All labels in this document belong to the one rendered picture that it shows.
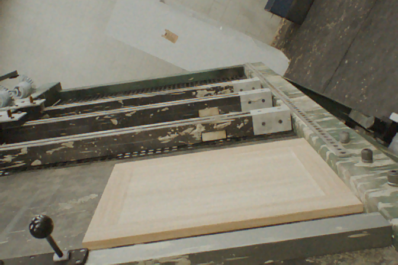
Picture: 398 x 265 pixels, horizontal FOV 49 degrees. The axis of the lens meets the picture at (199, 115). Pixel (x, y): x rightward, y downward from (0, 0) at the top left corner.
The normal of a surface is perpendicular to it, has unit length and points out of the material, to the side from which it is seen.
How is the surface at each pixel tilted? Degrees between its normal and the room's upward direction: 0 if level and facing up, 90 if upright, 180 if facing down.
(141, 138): 90
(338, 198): 58
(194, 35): 90
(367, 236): 90
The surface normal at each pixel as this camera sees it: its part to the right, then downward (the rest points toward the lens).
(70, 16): -0.01, 0.35
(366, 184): -0.14, -0.96
